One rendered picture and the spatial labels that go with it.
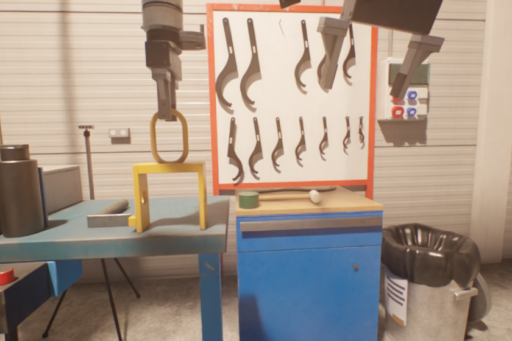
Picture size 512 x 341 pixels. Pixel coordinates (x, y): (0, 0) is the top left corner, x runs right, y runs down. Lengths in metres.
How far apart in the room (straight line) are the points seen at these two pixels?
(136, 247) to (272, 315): 0.97
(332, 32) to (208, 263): 0.67
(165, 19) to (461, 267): 1.72
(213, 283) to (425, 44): 0.76
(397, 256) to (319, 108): 1.37
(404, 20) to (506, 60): 3.00
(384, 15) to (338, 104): 2.10
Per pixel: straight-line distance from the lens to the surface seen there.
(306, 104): 2.47
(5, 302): 0.68
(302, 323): 1.55
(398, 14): 0.49
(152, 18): 0.66
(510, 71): 3.50
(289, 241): 1.33
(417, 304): 1.91
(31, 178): 0.79
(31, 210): 0.79
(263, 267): 1.36
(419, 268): 1.76
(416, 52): 0.53
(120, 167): 2.60
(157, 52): 0.61
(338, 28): 0.47
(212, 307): 0.91
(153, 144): 0.65
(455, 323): 2.01
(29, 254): 0.77
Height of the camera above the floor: 1.27
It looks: 7 degrees down
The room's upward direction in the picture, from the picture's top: 1 degrees counter-clockwise
